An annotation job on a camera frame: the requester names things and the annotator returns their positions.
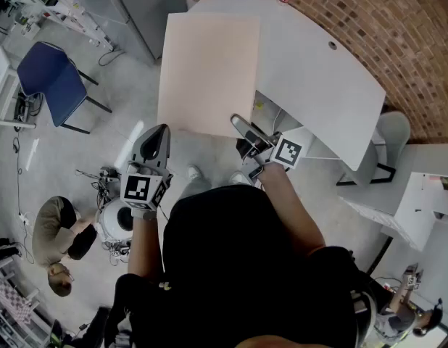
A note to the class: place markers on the white side desk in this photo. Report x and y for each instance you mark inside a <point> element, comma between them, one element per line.
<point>3,82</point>

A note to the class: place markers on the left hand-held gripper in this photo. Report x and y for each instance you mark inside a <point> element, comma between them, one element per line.
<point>137,189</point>

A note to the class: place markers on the black bag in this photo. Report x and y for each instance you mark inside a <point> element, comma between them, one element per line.
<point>90,328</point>

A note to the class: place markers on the grey metal cabinet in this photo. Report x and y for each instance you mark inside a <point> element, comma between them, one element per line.
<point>137,9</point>

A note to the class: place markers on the white shelf rack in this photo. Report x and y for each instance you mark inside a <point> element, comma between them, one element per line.
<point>61,6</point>

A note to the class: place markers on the person's right forearm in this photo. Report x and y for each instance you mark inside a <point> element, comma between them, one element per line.
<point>289,209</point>

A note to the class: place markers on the person's left shoe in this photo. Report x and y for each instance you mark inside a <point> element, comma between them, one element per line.
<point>194,172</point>

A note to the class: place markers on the blue chair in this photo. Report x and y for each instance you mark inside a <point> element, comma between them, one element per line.
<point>50,78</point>

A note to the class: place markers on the white power strip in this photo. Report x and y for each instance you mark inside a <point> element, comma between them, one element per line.
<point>26,218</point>

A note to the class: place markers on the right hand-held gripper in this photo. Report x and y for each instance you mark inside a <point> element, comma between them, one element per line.
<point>287,151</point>

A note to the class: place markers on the checkered cloth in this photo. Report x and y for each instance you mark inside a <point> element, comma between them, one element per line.
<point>10,299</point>

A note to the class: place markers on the person's right shoe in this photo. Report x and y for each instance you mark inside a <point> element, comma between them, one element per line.
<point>238,177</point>

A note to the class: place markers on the grey wristband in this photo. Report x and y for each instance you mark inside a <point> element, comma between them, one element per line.
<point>144,214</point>

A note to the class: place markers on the white cabinet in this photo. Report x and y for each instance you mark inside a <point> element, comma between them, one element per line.
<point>412,194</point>

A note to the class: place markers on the white table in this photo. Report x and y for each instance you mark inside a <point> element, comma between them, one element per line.
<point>311,85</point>

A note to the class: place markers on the person's grey trousers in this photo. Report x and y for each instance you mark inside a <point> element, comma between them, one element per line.
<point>195,190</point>

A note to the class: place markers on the beige rectangular board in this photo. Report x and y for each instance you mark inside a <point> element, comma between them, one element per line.
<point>209,74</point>

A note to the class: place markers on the white round machine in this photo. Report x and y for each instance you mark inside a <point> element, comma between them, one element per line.
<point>111,219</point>

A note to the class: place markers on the grey plastic chair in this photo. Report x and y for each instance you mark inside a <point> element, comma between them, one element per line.
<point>394,132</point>

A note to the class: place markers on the person's left forearm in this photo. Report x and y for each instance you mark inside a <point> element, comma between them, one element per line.
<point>146,245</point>

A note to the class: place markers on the person's black shirt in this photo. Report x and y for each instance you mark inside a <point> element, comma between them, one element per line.
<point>227,267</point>

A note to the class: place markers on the person's shoe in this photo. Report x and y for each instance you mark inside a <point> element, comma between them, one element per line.
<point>194,172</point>
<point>238,177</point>

